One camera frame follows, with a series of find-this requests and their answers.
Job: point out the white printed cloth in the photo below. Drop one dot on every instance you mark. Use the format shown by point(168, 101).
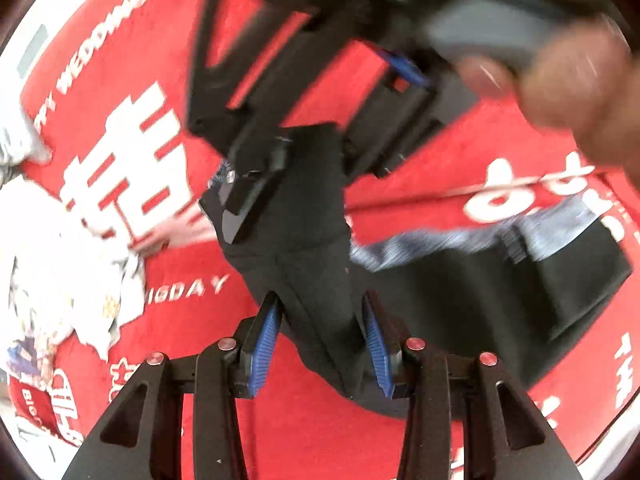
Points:
point(60, 270)

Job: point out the person's right hand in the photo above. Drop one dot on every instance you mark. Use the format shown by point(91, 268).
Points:
point(585, 85)

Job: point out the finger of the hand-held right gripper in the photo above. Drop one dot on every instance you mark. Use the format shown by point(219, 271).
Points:
point(250, 195)
point(395, 125)

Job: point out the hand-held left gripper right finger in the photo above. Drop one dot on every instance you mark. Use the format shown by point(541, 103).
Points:
point(377, 355)

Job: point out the black pants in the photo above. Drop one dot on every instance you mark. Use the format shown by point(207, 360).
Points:
point(310, 240)

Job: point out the red printed blanket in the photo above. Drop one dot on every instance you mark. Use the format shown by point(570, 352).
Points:
point(150, 40)

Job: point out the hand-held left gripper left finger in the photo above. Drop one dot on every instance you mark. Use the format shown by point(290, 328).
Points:
point(262, 350)

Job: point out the white grey cloth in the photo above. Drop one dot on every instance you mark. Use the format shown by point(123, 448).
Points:
point(20, 110)

